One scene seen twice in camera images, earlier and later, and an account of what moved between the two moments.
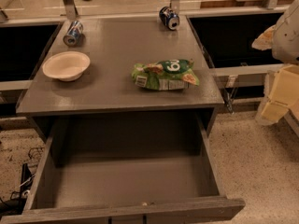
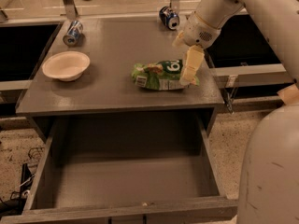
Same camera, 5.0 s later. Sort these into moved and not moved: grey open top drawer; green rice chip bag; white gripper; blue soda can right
Moved: white gripper
Not moved: green rice chip bag; blue soda can right; grey open top drawer
